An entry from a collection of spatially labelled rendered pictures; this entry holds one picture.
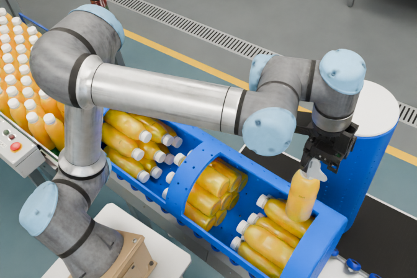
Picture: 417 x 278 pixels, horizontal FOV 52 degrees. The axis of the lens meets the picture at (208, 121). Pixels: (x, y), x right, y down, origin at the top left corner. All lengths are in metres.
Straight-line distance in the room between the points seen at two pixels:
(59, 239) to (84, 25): 0.50
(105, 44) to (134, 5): 3.14
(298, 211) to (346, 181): 0.77
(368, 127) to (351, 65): 0.91
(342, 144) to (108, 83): 0.46
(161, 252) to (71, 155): 0.39
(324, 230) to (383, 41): 2.57
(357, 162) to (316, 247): 0.66
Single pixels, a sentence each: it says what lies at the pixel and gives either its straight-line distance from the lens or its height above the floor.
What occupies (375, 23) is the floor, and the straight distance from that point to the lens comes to 3.74.
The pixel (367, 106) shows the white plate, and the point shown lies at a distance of 1.70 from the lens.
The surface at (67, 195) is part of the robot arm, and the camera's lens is 1.08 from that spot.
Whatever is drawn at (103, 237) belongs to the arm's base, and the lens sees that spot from 1.11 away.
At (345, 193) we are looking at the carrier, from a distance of 1.97.
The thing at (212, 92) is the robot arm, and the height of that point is 1.81.
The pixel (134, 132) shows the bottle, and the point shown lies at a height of 1.17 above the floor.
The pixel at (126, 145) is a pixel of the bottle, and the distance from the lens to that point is 1.48.
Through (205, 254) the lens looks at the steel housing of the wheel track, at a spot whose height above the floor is 0.88.
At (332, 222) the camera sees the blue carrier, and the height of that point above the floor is 1.22.
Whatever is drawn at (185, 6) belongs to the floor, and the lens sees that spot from 3.87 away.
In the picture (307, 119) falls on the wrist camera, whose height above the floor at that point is 1.60.
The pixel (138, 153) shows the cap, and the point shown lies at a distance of 1.47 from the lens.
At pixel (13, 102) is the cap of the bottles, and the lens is 1.84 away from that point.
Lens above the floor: 2.30
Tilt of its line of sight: 52 degrees down
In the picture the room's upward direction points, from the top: 7 degrees counter-clockwise
